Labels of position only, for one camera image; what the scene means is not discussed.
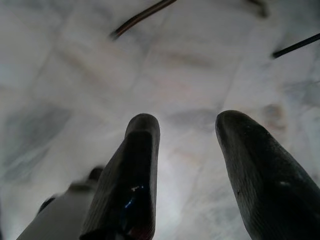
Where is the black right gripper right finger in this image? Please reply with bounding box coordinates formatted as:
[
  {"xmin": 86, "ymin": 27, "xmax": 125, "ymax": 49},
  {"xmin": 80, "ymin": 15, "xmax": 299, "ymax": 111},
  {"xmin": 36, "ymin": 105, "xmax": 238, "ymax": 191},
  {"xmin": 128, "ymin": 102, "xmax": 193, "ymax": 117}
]
[{"xmin": 215, "ymin": 110, "xmax": 320, "ymax": 240}]

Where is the white robot leg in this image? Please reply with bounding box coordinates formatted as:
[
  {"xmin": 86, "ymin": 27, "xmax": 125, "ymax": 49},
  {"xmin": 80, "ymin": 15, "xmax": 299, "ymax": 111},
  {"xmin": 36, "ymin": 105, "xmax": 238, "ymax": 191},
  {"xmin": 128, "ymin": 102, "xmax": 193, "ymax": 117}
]
[{"xmin": 14, "ymin": 166, "xmax": 105, "ymax": 240}]

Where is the thin black furniture leg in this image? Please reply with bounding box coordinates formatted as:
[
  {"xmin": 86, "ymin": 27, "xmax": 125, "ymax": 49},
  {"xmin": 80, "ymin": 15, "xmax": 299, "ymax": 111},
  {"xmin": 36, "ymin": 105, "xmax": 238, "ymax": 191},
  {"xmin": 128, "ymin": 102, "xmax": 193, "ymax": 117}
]
[{"xmin": 271, "ymin": 32, "xmax": 320, "ymax": 59}]

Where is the dark brown chair leg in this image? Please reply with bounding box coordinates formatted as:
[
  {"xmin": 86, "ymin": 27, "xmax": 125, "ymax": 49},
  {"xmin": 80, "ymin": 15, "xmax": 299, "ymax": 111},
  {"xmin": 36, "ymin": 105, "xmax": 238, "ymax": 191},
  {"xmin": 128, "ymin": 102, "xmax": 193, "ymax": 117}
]
[{"xmin": 109, "ymin": 0, "xmax": 178, "ymax": 40}]

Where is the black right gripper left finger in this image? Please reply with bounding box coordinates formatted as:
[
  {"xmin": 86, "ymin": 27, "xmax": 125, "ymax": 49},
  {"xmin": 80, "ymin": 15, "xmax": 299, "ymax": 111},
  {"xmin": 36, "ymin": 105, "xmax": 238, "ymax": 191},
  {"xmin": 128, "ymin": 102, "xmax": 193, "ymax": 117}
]
[{"xmin": 79, "ymin": 113, "xmax": 161, "ymax": 240}]

